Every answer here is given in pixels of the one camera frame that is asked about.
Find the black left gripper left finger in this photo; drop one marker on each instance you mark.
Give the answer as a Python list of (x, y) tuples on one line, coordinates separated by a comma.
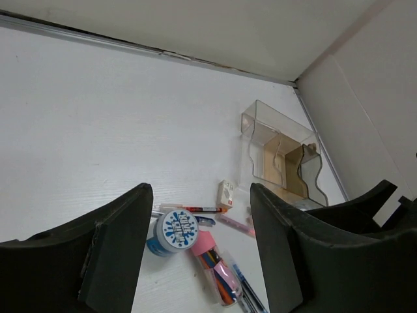
[(90, 264)]

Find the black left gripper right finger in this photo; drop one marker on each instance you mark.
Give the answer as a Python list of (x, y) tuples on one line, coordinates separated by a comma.
[(336, 258)]

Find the blue jar with splash label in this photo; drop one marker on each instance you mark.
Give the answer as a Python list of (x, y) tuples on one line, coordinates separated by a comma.
[(173, 232)]

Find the dark blue gel pen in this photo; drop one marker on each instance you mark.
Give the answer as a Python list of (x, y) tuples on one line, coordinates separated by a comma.
[(249, 297)]

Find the red gel pen orange tip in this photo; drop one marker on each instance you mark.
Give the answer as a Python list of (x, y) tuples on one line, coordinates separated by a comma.
[(165, 207)]

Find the pink pen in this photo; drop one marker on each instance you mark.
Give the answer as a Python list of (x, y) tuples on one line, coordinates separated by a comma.
[(236, 225)]

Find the blue ballpoint pen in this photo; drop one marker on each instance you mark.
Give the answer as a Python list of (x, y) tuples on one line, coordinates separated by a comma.
[(202, 221)]

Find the small white eraser box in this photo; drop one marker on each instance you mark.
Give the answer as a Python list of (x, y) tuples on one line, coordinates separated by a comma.
[(225, 194)]

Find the clear acrylic desk organizer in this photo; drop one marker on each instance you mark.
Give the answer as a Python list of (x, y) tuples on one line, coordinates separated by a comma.
[(282, 155)]

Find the aluminium rail right side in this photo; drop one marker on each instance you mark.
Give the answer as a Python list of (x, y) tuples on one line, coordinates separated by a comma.
[(323, 148)]

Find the aluminium rail back edge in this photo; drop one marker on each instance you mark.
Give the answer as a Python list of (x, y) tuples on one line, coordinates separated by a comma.
[(54, 30)]

